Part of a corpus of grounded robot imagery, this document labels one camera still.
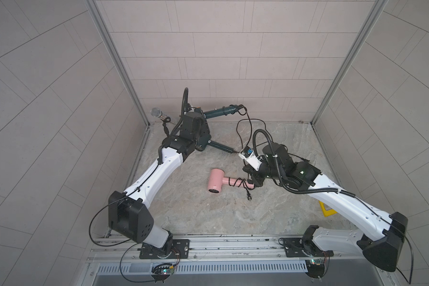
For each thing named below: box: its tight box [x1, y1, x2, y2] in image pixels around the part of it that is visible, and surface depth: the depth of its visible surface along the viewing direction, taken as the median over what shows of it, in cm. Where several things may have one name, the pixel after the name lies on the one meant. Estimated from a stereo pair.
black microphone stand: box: [150, 107, 172, 139], surface depth 86 cm
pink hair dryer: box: [207, 168, 256, 194], surface depth 88 cm
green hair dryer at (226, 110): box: [203, 104, 244, 119], surface depth 76 cm
